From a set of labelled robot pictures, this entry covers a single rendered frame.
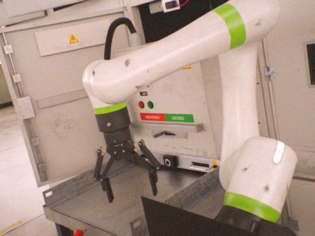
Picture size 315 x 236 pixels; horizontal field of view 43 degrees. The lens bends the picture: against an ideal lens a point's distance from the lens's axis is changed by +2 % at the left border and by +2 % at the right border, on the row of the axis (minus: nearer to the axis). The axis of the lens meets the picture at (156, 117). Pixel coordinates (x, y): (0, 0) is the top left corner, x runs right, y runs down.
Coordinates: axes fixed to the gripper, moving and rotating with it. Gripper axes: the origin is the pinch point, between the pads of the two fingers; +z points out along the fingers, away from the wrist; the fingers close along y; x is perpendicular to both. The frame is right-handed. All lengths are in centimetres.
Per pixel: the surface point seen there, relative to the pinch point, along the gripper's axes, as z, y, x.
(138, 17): -52, 4, -91
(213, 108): -11, -26, -42
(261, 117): -2, -43, -50
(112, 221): 15.0, 14.1, -14.4
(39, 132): -11, 58, -64
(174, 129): -5.0, -8.8, -46.5
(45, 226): 96, 143, -186
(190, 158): 8.3, -12.6, -46.8
